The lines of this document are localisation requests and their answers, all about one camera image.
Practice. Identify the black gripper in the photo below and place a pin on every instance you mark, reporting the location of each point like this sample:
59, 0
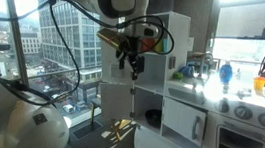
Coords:
130, 47

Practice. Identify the short white refrigerator door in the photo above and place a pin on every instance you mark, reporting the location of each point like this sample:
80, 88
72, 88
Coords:
114, 100

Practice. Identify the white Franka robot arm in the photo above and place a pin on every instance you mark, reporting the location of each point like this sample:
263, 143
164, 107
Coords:
15, 127

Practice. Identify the white cupboard door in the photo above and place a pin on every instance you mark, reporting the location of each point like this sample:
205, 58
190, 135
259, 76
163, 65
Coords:
181, 119

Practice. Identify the red toy box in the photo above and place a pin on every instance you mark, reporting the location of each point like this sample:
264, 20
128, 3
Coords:
147, 45

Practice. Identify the yellow toy box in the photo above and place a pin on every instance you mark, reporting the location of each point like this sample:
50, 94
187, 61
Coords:
158, 46

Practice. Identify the green toy lime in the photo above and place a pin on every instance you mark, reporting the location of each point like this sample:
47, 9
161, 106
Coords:
177, 75

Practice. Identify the blue toy item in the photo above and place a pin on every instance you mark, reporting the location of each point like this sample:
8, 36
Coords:
186, 71

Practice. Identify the black bowl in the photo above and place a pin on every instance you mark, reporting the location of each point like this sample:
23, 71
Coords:
153, 117

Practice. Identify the white toy kitchen unit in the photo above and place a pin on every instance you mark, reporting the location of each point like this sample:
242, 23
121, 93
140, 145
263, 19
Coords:
181, 32

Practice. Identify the wooden folding chair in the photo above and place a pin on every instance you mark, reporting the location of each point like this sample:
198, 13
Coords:
121, 126

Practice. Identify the grey toy faucet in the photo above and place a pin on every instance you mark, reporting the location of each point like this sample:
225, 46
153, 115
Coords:
201, 63

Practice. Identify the rectangular floor vent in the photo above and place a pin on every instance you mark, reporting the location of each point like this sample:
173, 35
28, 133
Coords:
86, 130

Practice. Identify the blue bottle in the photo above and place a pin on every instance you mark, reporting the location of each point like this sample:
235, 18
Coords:
225, 74

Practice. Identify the small grey toy utensil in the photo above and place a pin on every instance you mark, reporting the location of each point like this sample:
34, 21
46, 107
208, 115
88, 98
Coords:
243, 93

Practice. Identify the orange cup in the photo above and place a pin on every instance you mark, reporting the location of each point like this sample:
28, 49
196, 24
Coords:
259, 83

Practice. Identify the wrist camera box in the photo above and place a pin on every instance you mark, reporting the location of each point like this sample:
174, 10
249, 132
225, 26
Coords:
111, 38

